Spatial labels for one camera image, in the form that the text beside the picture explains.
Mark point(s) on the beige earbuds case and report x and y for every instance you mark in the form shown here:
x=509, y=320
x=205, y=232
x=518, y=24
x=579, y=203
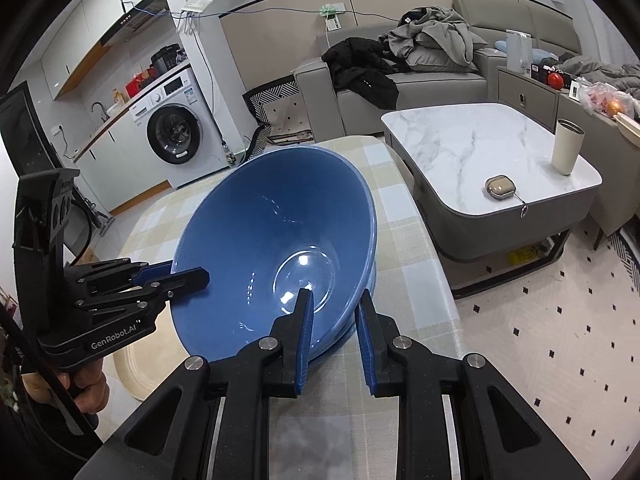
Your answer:
x=500, y=187

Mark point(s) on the person's left hand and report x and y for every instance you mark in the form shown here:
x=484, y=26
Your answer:
x=90, y=385

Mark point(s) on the red box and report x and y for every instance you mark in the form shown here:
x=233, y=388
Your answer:
x=136, y=85

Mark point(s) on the diamond patterned rug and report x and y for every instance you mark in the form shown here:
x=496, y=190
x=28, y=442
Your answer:
x=550, y=335

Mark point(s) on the grey sofa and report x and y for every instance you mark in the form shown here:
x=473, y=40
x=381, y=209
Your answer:
x=425, y=92

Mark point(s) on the checkered tablecloth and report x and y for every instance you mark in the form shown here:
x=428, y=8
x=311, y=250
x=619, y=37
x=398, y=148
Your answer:
x=400, y=260

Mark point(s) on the beige plate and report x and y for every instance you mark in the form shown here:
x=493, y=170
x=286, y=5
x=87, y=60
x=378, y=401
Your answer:
x=135, y=370

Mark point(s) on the kitchen faucet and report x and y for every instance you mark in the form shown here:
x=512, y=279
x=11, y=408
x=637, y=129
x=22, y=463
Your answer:
x=99, y=110

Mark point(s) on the clear water bottle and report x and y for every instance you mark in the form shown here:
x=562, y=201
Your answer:
x=229, y=155

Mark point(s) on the black jacket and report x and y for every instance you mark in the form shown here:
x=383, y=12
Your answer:
x=365, y=70

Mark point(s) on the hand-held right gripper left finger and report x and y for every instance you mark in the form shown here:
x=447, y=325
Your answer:
x=304, y=345

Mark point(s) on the beige tumbler cup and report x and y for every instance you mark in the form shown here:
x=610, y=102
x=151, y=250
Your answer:
x=566, y=147

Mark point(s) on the marble coffee table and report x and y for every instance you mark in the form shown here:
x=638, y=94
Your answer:
x=450, y=140

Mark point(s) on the white base cabinet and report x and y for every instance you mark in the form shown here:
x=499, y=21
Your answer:
x=125, y=170

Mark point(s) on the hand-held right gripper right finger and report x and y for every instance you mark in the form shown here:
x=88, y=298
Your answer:
x=366, y=350

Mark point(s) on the red round item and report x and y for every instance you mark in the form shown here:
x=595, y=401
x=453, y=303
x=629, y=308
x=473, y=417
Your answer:
x=555, y=79

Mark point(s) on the white paper bag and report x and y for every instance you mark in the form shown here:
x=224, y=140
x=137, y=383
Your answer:
x=518, y=52

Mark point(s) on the grey blanket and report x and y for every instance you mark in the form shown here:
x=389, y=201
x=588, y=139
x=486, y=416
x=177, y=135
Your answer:
x=595, y=67

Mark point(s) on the black rice cooker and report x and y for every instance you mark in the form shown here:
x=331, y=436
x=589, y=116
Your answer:
x=165, y=60

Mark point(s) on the white washing machine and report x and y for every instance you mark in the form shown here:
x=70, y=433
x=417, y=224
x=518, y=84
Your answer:
x=175, y=130

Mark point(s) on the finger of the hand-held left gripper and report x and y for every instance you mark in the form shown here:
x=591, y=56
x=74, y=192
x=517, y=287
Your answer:
x=120, y=269
x=185, y=279

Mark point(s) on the black range hood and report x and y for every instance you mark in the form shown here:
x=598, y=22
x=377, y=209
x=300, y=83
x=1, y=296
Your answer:
x=142, y=12

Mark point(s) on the yellow bottle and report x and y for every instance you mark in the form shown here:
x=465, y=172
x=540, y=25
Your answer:
x=117, y=97

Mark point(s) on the white wall cabinet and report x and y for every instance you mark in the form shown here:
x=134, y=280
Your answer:
x=75, y=55

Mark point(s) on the grey clothing pile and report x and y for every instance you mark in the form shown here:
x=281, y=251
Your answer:
x=430, y=40

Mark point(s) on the grey side cabinet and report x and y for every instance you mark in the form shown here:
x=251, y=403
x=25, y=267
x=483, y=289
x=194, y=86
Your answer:
x=535, y=95

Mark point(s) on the bag of oranges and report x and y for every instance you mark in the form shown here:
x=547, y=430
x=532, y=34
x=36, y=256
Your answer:
x=607, y=100

